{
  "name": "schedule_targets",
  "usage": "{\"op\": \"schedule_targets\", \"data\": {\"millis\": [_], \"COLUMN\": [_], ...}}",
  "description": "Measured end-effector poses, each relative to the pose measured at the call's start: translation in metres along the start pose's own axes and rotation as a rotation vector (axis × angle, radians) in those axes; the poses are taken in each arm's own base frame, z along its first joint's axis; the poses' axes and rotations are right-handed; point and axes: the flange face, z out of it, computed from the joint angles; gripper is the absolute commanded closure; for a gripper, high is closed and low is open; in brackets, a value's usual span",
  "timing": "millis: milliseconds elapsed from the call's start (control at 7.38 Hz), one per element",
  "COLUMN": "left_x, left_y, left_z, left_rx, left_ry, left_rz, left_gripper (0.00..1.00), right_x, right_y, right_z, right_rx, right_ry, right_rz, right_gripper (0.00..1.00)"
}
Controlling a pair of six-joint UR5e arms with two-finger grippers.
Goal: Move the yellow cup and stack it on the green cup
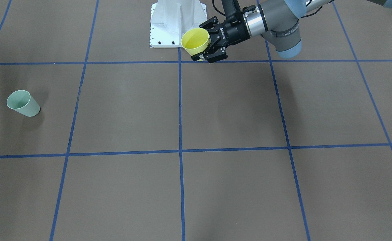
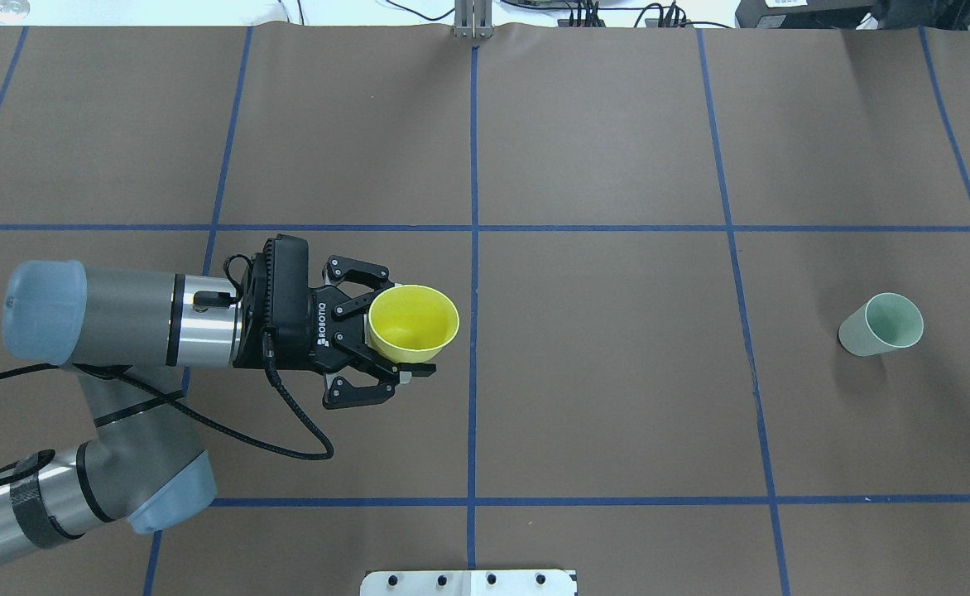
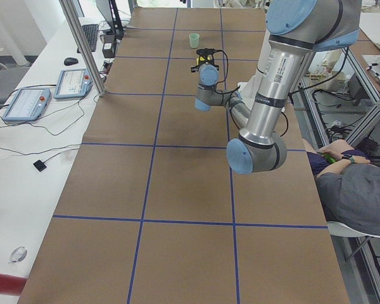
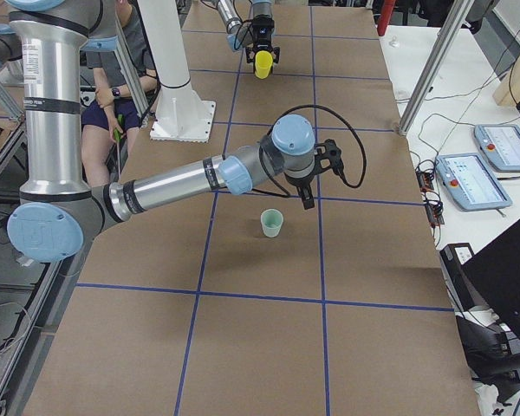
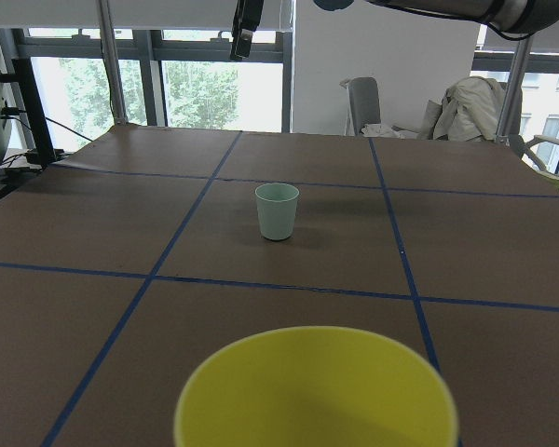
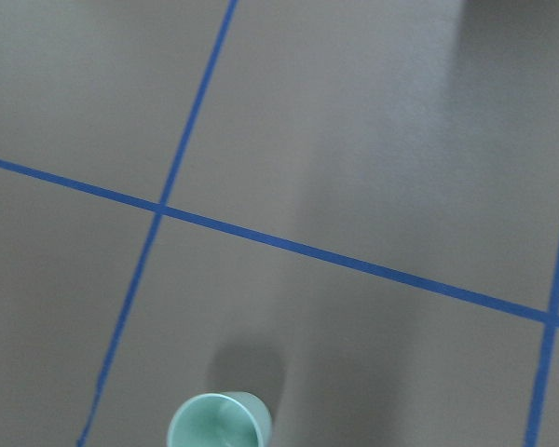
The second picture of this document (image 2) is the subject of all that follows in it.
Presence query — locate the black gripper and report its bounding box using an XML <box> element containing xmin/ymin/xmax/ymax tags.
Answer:
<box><xmin>233</xmin><ymin>248</ymin><xmax>436</xmax><ymax>411</ymax></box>

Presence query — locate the yellow plastic cup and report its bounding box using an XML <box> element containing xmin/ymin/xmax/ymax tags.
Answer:
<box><xmin>365</xmin><ymin>284</ymin><xmax>461</xmax><ymax>363</ymax></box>

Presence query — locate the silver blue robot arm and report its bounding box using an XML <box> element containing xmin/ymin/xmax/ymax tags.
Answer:
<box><xmin>0</xmin><ymin>234</ymin><xmax>461</xmax><ymax>565</ymax></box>

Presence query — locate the green plastic cup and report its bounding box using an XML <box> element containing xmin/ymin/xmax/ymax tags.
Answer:
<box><xmin>838</xmin><ymin>293</ymin><xmax>924</xmax><ymax>358</ymax></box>

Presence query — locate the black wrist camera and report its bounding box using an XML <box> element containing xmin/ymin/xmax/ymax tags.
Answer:
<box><xmin>242</xmin><ymin>233</ymin><xmax>311</xmax><ymax>370</ymax></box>

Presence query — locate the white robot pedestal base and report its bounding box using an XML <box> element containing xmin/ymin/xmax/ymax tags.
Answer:
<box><xmin>359</xmin><ymin>569</ymin><xmax>579</xmax><ymax>595</ymax></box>

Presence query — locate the aluminium frame post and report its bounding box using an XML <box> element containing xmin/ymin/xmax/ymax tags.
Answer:
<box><xmin>452</xmin><ymin>0</ymin><xmax>495</xmax><ymax>39</ymax></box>

